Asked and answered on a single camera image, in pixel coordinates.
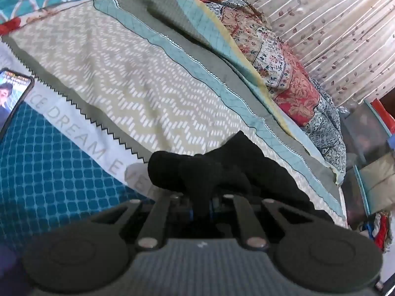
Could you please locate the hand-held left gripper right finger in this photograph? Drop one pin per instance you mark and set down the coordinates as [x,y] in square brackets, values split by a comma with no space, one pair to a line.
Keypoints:
[211,207]

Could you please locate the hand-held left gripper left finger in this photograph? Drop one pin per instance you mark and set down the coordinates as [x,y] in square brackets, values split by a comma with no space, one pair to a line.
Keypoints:
[190,214]

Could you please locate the black pants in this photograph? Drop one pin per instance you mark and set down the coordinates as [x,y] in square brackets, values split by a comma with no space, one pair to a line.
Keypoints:
[216,166]

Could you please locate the red floral blanket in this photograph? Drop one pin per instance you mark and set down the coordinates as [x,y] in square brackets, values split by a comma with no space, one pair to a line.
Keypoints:
[293,92]

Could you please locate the beige chevron quilt teal band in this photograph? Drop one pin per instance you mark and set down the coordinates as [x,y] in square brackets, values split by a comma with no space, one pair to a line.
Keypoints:
[123,83]

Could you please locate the teal grid bed sheet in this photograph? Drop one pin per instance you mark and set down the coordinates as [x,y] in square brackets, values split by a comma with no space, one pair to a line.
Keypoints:
[46,175]

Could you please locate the colourful cloth pile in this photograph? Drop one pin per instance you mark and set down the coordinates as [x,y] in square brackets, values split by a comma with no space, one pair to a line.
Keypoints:
[378,229]

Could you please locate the beige bag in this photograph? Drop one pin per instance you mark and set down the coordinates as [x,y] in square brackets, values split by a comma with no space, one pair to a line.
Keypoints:
[379,175]

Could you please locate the folded cloth pile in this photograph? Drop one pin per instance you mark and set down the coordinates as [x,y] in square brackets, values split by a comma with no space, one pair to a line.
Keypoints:
[364,129]

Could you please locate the red flat box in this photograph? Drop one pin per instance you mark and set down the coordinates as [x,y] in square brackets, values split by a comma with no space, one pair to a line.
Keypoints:
[384,111]

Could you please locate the black smartphone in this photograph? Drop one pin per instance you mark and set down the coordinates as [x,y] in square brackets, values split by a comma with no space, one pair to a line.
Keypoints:
[12,94]

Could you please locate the leaf print curtain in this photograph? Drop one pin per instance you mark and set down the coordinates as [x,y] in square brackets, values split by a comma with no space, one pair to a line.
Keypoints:
[339,21]

